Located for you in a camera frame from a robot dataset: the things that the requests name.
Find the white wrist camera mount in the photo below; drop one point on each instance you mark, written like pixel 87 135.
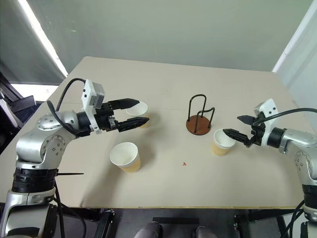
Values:
pixel 89 99
pixel 270 106

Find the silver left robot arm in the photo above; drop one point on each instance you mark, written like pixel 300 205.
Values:
pixel 49 146

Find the black zip tie tail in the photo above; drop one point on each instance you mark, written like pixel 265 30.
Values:
pixel 71 174

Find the black metal table frame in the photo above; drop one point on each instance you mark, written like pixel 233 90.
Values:
pixel 99 218

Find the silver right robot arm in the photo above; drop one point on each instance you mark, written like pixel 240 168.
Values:
pixel 292 141

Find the black background equipment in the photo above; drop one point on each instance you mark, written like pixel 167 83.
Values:
pixel 22 104

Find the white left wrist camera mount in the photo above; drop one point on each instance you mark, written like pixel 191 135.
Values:
pixel 89 99

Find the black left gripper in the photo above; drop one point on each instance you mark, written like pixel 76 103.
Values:
pixel 105 117

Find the black flat bar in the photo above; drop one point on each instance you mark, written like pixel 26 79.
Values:
pixel 175 220

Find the dark rounded shape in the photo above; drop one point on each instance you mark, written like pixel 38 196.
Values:
pixel 205 232
pixel 149 230

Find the tan paper cup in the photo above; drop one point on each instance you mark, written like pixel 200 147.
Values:
pixel 123 155
pixel 221 143
pixel 140 110

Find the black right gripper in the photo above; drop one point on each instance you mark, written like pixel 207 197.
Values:
pixel 257 131

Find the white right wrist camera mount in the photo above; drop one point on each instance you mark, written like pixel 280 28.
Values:
pixel 270 106

